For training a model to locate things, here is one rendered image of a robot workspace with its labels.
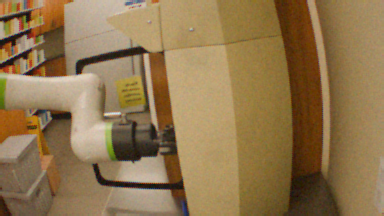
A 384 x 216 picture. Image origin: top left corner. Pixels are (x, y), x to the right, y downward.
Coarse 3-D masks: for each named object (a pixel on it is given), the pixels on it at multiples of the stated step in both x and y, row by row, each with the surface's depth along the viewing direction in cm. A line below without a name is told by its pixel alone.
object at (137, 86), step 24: (96, 72) 126; (120, 72) 125; (144, 72) 123; (120, 96) 126; (144, 96) 125; (168, 96) 124; (120, 120) 128; (144, 120) 127; (168, 120) 126; (120, 168) 133; (144, 168) 131; (168, 168) 130
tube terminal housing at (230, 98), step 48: (192, 0) 86; (240, 0) 91; (192, 48) 89; (240, 48) 92; (192, 96) 92; (240, 96) 93; (288, 96) 104; (192, 144) 94; (240, 144) 94; (288, 144) 106; (192, 192) 97; (240, 192) 97; (288, 192) 111
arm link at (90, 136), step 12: (72, 120) 110; (84, 120) 108; (96, 120) 109; (72, 132) 108; (84, 132) 106; (96, 132) 107; (108, 132) 106; (72, 144) 108; (84, 144) 106; (96, 144) 106; (108, 144) 106; (84, 156) 107; (96, 156) 107; (108, 156) 107
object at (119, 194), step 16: (304, 176) 134; (320, 176) 130; (112, 192) 143; (128, 192) 143; (144, 192) 143; (160, 192) 142; (304, 192) 122; (320, 192) 118; (112, 208) 130; (128, 208) 130; (144, 208) 130; (160, 208) 130; (176, 208) 129; (288, 208) 115; (304, 208) 111; (320, 208) 108
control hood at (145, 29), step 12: (120, 12) 100; (132, 12) 88; (144, 12) 88; (156, 12) 87; (120, 24) 88; (132, 24) 88; (144, 24) 88; (156, 24) 88; (132, 36) 89; (144, 36) 89; (156, 36) 89; (156, 48) 90
